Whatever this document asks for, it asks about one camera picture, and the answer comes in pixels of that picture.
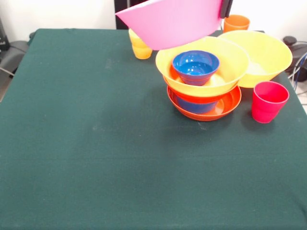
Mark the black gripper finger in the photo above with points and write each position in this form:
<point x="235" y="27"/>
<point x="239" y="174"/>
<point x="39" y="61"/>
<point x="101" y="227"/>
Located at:
<point x="226" y="8"/>

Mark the large orange plastic bowl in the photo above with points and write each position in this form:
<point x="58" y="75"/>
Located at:
<point x="268" y="52"/>
<point x="230" y="60"/>

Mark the large pink plastic bowl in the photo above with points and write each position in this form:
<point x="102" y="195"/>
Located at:
<point x="172" y="24"/>

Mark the dark blue plastic bowl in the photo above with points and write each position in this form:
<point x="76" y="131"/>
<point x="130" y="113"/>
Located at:
<point x="194" y="72"/>

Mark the red plastic bowl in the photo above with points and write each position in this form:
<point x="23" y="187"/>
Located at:
<point x="192" y="97"/>
<point x="230" y="105"/>

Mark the light blue translucent bowl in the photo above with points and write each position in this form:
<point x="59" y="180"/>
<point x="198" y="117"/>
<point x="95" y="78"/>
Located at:
<point x="196" y="107"/>

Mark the orange plastic cup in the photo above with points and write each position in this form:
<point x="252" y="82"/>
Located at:
<point x="236" y="24"/>

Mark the black chair base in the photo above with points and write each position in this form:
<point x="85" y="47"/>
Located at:
<point x="14" y="52"/>
<point x="290" y="40"/>

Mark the yellow plastic cup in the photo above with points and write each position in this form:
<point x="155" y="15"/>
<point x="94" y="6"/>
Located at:
<point x="140" y="51"/>

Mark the crimson plastic cup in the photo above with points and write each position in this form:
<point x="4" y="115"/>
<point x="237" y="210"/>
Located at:
<point x="266" y="107"/>

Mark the dark green tablecloth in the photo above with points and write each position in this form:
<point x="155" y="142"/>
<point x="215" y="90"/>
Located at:
<point x="120" y="167"/>

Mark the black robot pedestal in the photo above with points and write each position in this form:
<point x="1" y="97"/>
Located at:
<point x="120" y="7"/>

